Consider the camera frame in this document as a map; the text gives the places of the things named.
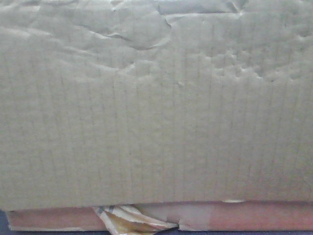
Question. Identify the brown cardboard box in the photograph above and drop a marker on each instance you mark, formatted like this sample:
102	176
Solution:
136	116

